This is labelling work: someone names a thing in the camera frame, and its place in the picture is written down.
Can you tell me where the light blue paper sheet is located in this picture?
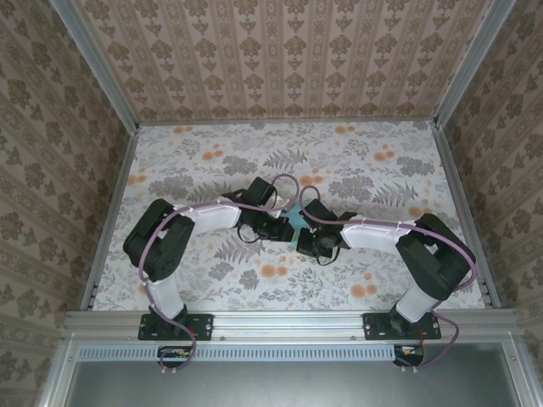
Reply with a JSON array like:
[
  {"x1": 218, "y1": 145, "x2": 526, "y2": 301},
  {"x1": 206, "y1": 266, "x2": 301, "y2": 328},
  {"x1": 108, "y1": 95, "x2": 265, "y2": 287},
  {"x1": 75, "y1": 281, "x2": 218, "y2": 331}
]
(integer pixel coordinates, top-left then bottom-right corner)
[{"x1": 282, "y1": 207, "x2": 307, "y2": 243}]

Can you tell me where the floral patterned table cover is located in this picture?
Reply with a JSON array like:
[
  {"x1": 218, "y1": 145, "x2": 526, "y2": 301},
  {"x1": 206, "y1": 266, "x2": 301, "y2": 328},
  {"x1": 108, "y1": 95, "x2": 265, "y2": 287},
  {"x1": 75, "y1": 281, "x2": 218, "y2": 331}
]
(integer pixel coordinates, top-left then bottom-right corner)
[{"x1": 91, "y1": 122, "x2": 487, "y2": 313}]

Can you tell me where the grey metal panel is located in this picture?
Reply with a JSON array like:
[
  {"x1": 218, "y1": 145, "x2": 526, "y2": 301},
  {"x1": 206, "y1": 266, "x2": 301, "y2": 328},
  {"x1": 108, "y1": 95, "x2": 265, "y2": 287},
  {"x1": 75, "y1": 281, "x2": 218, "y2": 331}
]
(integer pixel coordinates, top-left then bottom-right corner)
[{"x1": 63, "y1": 360, "x2": 525, "y2": 407}]

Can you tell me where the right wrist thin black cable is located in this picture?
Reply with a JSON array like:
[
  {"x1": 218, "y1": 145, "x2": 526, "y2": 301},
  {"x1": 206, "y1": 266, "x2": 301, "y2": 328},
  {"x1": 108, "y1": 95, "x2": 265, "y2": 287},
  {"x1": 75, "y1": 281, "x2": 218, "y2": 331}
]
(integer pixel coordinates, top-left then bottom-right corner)
[{"x1": 316, "y1": 245, "x2": 340, "y2": 266}]

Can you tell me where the wrist thin black cable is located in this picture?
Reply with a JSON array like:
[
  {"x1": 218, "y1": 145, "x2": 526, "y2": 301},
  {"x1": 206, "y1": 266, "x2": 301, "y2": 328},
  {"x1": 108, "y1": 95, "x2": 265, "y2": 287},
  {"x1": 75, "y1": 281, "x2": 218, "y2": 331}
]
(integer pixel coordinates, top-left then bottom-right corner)
[
  {"x1": 316, "y1": 245, "x2": 340, "y2": 266},
  {"x1": 236, "y1": 222, "x2": 264, "y2": 243}
]

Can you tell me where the left wrist thin black cable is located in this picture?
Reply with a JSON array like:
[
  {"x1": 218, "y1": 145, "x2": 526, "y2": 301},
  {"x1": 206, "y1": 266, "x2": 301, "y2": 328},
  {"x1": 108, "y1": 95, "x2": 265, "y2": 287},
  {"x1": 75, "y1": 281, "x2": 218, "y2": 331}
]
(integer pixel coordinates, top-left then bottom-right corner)
[{"x1": 236, "y1": 222, "x2": 264, "y2": 243}]

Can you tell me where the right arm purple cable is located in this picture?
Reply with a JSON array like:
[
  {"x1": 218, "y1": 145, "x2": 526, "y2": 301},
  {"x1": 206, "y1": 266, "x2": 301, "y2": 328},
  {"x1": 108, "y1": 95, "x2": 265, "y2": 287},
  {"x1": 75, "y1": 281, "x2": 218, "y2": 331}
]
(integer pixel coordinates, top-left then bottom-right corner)
[{"x1": 299, "y1": 185, "x2": 477, "y2": 374}]

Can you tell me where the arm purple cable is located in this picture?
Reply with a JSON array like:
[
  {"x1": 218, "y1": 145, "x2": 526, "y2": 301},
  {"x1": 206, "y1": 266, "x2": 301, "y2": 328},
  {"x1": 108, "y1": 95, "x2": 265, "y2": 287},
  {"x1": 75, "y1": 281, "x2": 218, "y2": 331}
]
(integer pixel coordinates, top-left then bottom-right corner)
[
  {"x1": 299, "y1": 185, "x2": 477, "y2": 374},
  {"x1": 138, "y1": 174, "x2": 300, "y2": 376}
]

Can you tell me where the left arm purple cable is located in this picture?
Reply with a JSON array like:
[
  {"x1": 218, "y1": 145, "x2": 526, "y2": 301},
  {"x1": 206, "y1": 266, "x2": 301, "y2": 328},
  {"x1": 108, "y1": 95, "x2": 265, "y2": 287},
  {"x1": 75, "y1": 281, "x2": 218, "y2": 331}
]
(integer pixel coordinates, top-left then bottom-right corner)
[{"x1": 138, "y1": 174, "x2": 300, "y2": 376}]

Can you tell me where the wide aluminium mounting rail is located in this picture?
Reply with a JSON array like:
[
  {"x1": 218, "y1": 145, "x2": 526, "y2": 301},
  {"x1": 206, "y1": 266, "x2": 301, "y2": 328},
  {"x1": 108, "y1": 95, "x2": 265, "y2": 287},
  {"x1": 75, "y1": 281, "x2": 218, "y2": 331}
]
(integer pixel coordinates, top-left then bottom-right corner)
[{"x1": 63, "y1": 309, "x2": 519, "y2": 340}]

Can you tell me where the thin aluminium rear rail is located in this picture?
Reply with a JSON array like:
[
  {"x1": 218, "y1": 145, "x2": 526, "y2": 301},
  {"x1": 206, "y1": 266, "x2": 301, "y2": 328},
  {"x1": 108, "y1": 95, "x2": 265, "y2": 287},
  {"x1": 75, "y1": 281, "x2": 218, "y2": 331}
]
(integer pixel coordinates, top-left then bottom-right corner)
[{"x1": 137, "y1": 119, "x2": 438, "y2": 126}]

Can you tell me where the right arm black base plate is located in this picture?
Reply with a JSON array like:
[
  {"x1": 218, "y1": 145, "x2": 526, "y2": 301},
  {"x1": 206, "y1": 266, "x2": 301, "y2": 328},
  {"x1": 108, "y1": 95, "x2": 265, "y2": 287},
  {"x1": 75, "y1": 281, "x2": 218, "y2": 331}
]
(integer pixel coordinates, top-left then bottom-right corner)
[{"x1": 363, "y1": 312, "x2": 442, "y2": 342}]

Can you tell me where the grey slotted cable duct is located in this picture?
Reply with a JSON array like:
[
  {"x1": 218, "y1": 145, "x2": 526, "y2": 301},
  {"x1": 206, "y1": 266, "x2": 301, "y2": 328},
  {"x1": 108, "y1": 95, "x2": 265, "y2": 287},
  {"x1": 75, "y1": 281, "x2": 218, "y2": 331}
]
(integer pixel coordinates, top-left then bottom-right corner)
[{"x1": 78, "y1": 343, "x2": 467, "y2": 363}]

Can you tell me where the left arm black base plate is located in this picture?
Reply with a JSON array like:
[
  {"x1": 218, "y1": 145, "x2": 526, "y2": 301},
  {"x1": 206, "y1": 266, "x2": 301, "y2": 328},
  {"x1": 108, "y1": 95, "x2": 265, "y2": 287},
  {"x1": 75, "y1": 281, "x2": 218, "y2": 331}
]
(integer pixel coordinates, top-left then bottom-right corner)
[{"x1": 138, "y1": 312, "x2": 214, "y2": 342}]

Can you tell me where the small wired connector board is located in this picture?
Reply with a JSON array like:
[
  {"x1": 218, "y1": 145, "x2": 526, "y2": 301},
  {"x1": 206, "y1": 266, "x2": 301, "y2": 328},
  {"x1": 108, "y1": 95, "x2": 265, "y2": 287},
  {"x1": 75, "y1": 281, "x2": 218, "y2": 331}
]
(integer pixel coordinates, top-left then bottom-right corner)
[
  {"x1": 157, "y1": 345, "x2": 193, "y2": 369},
  {"x1": 393, "y1": 343, "x2": 426, "y2": 368}
]

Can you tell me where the aluminium side rail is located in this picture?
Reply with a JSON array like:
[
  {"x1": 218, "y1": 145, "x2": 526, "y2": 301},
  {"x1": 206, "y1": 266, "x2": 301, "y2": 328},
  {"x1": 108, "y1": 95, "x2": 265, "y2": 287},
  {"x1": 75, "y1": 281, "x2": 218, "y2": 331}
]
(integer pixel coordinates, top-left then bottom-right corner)
[
  {"x1": 430, "y1": 120, "x2": 502, "y2": 309},
  {"x1": 80, "y1": 125, "x2": 141, "y2": 310}
]

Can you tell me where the aluminium corner post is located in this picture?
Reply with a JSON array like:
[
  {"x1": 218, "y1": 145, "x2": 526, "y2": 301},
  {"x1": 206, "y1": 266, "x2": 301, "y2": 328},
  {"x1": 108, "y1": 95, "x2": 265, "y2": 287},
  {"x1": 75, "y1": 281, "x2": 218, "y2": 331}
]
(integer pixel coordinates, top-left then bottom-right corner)
[
  {"x1": 433, "y1": 0, "x2": 518, "y2": 128},
  {"x1": 48, "y1": 0, "x2": 141, "y2": 131}
]

